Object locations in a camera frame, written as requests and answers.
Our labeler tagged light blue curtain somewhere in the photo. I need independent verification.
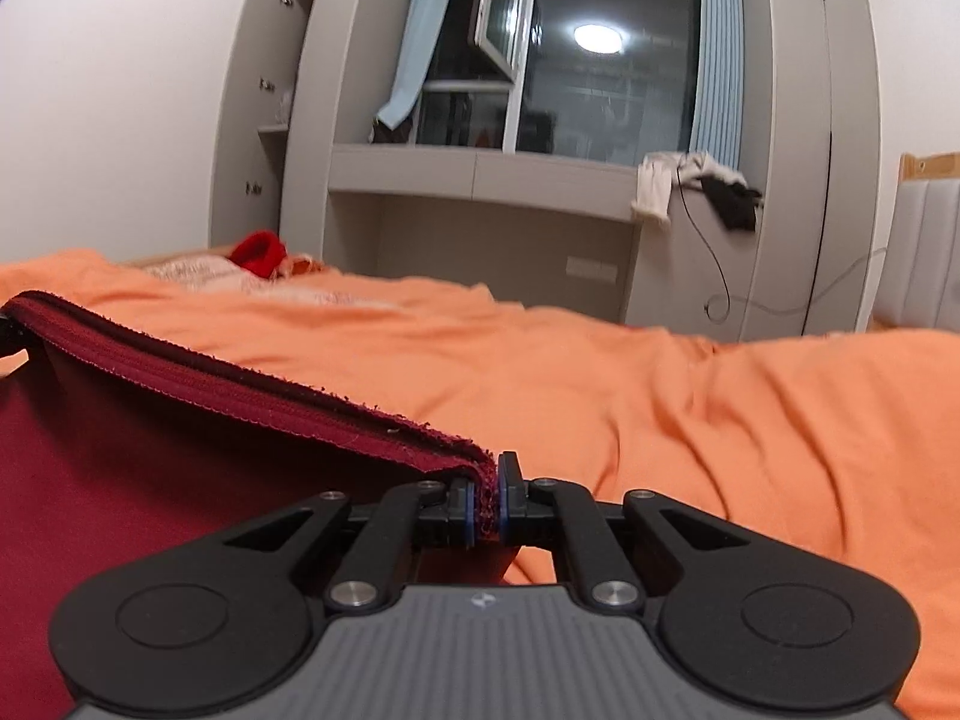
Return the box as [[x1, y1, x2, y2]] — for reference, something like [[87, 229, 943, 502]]
[[688, 0, 745, 173], [375, 0, 455, 132]]

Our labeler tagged grey open cabinet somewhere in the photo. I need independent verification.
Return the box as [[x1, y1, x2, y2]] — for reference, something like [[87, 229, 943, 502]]
[[259, 0, 421, 271]]

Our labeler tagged white garment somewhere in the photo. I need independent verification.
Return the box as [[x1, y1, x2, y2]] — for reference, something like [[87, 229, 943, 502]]
[[630, 151, 751, 230]]

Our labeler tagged dark red sweater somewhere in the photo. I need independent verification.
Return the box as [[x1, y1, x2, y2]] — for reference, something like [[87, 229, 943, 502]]
[[0, 290, 522, 702]]

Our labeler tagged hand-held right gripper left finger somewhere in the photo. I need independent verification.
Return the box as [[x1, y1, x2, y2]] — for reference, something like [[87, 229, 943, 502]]
[[223, 478, 476, 614]]

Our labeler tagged grey tall wardrobe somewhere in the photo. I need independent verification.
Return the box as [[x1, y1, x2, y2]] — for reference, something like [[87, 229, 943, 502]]
[[630, 0, 883, 342]]

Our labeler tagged open window sash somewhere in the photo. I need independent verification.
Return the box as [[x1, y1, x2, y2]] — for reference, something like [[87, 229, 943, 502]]
[[469, 0, 538, 81]]

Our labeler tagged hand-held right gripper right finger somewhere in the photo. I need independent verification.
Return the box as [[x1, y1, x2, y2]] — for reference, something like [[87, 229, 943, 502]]
[[495, 450, 752, 614]]

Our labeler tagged grey cabinet door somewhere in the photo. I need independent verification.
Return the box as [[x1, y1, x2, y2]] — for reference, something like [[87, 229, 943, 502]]
[[210, 0, 320, 250]]

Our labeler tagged orange duvet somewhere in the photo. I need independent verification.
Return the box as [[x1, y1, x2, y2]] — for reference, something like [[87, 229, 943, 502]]
[[0, 249, 960, 720]]

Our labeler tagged red cloth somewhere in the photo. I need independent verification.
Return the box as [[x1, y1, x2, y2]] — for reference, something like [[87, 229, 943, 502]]
[[227, 231, 290, 281]]

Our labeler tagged black garment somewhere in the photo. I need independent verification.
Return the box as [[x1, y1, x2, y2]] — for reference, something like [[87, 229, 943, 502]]
[[697, 172, 764, 234]]

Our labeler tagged grey window sill counter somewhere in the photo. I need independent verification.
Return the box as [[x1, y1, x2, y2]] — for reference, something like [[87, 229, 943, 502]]
[[326, 144, 676, 327]]

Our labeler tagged grey padded headboard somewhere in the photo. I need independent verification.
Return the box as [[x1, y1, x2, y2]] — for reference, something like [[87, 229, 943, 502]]
[[874, 152, 960, 335]]

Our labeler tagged large window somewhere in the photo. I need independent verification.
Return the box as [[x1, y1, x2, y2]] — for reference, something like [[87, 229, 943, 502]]
[[416, 0, 706, 166]]

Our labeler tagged thin black cable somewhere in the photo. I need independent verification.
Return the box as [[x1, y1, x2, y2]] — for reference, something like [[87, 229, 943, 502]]
[[675, 165, 890, 325]]

